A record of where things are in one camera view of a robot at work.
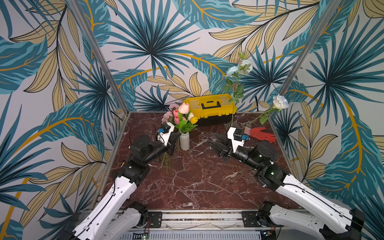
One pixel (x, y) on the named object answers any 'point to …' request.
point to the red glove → (257, 133)
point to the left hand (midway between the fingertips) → (179, 135)
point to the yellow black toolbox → (212, 110)
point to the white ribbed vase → (184, 141)
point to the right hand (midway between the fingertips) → (210, 137)
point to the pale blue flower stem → (234, 79)
